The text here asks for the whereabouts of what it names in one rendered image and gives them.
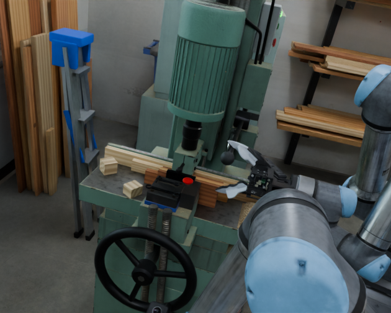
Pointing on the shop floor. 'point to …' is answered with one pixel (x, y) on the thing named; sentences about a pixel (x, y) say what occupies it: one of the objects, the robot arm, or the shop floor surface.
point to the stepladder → (77, 115)
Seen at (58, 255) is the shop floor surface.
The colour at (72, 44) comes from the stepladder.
